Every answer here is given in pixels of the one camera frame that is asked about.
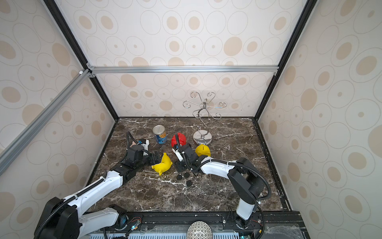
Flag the yellow piggy bank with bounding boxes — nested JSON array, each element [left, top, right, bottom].
[[151, 153, 173, 176], [195, 144, 211, 157]]

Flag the red piggy bank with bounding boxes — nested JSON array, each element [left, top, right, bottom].
[[171, 132, 187, 147]]

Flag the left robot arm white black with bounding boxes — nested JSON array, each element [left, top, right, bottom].
[[34, 145, 164, 239]]

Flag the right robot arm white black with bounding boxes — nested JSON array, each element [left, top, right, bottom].
[[173, 144, 272, 225]]

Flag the soup can blue label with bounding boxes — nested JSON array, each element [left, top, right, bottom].
[[153, 125, 167, 144]]

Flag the chrome mug tree stand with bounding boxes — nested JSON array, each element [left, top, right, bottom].
[[183, 91, 227, 145]]

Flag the perforated metal ball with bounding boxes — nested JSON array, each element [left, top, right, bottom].
[[186, 221, 213, 239]]

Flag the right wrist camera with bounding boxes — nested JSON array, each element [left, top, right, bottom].
[[172, 149, 184, 162]]

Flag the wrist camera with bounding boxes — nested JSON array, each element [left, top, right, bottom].
[[172, 149, 184, 162], [138, 139, 150, 150]]

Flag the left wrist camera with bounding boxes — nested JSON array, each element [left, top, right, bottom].
[[138, 139, 150, 150]]

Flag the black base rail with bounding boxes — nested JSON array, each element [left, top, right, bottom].
[[53, 210, 311, 239]]

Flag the horizontal aluminium frame bar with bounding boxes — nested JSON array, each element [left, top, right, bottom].
[[90, 65, 279, 74]]

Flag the diagonal aluminium frame bar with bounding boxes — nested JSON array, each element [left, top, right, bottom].
[[1, 69, 90, 174]]

